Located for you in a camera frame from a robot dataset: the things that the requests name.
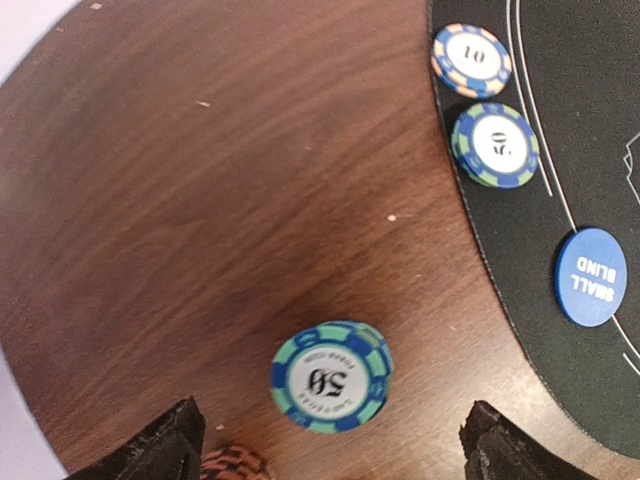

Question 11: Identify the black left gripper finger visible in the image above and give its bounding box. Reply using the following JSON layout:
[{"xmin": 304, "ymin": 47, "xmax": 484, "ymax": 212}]
[{"xmin": 67, "ymin": 397, "xmax": 206, "ymax": 480}]

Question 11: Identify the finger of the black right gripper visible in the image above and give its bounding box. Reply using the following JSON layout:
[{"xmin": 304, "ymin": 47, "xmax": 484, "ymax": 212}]
[{"xmin": 459, "ymin": 400, "xmax": 595, "ymax": 480}]

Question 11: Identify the green poker chip stack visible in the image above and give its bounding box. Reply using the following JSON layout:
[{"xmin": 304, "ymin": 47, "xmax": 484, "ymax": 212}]
[{"xmin": 271, "ymin": 320, "xmax": 394, "ymax": 434}]

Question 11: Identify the blue small blind button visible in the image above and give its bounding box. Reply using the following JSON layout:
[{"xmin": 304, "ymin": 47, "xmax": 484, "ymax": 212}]
[{"xmin": 554, "ymin": 227, "xmax": 628, "ymax": 328}]

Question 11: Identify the blue green fifty chip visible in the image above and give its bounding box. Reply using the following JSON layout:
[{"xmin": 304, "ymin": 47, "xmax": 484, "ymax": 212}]
[{"xmin": 451, "ymin": 103, "xmax": 540, "ymax": 189}]

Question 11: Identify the blue orange ten chip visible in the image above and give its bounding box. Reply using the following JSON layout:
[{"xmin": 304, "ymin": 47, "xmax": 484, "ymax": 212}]
[{"xmin": 431, "ymin": 23, "xmax": 513, "ymax": 99}]

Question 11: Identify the dark red poker chip stack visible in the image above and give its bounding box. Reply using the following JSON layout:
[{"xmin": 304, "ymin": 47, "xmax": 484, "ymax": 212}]
[{"xmin": 199, "ymin": 445, "xmax": 276, "ymax": 480}]

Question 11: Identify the round black poker mat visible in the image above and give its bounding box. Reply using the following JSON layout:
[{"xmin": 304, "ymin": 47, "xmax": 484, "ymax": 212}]
[{"xmin": 429, "ymin": 1, "xmax": 639, "ymax": 458}]

